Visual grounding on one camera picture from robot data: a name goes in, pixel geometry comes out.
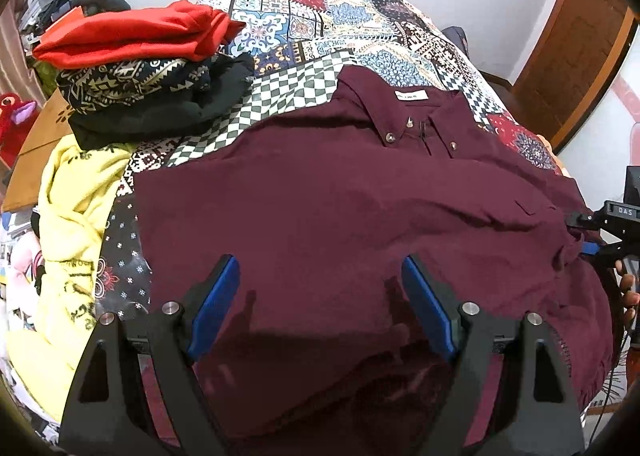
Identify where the pink soft toy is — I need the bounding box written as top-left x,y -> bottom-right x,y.
0,231 -> 47,319

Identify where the folded dark patterned garment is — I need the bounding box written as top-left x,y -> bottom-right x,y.
54,58 -> 212,117

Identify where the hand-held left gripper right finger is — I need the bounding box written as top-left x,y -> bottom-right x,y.
401,254 -> 586,456

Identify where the folded red garment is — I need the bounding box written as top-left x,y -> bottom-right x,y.
31,0 -> 246,70

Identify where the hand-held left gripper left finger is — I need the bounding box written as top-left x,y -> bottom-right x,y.
59,254 -> 242,456

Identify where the patchwork patterned bedsheet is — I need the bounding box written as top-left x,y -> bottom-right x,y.
92,0 -> 571,319

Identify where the brown cardboard box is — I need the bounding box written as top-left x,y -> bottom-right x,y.
0,98 -> 77,213

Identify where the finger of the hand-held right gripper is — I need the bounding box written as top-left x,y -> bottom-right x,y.
565,211 -> 607,233
580,242 -> 623,267

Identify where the yellow printed garment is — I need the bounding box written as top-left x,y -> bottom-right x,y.
5,136 -> 146,424

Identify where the red plush toy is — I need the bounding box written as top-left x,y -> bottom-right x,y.
0,93 -> 40,157

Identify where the brown wooden door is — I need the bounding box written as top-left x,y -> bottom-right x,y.
510,0 -> 640,151

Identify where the folded black garment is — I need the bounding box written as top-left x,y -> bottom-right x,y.
67,53 -> 256,151

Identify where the person's right hand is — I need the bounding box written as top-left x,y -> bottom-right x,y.
615,258 -> 640,331

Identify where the dark blue object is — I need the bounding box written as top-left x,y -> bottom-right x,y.
442,26 -> 472,57

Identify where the maroon button-up shirt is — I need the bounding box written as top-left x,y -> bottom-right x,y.
131,64 -> 617,447

